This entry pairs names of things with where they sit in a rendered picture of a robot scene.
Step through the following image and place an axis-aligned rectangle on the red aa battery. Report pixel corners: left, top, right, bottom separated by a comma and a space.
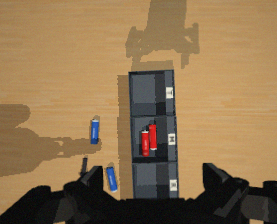
149, 124, 157, 150
141, 130, 149, 156

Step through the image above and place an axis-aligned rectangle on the blue battery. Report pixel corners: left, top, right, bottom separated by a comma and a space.
91, 119, 99, 144
106, 167, 118, 192

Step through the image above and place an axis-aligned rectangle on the dark grey three-compartment bin rack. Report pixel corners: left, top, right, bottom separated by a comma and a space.
128, 69, 179, 200

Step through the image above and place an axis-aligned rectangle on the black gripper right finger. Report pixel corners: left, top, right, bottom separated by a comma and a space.
178, 163, 277, 224

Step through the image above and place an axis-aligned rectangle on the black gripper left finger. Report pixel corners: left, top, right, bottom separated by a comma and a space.
0, 166, 137, 224

